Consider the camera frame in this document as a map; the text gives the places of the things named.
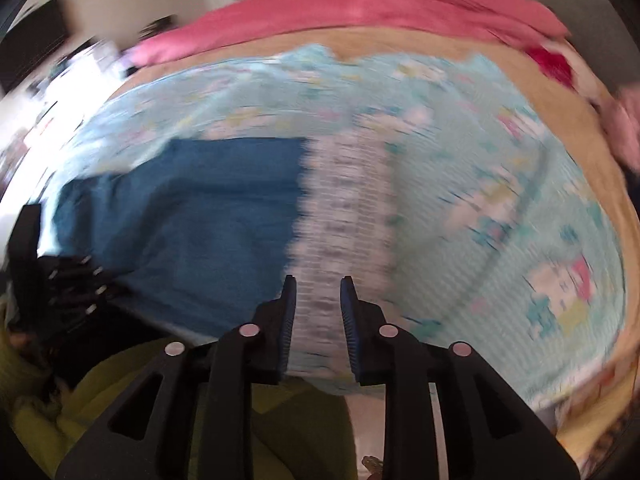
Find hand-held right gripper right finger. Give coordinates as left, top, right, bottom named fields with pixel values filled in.
left=340, top=276, right=581, bottom=480

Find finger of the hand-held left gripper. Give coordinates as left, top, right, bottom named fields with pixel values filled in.
left=45, top=282, right=132, bottom=328
left=42, top=254, right=108, bottom=283

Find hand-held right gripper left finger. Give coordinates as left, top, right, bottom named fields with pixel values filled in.
left=55, top=276, right=298, bottom=480

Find blue denim pants lace cuffs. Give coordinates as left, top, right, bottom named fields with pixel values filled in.
left=42, top=132, right=398, bottom=361

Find person's yellow-green clothing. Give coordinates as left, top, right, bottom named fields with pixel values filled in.
left=10, top=330, right=358, bottom=480

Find light blue cartoon printed blanket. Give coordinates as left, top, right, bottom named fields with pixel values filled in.
left=40, top=45, right=626, bottom=411

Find pink duvet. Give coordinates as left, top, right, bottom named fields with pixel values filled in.
left=127, top=0, right=640, bottom=173

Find red and white cloth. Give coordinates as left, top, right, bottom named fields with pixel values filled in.
left=522, top=40, right=616, bottom=111

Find black wall television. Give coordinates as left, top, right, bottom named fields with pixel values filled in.
left=0, top=0, right=68, bottom=96

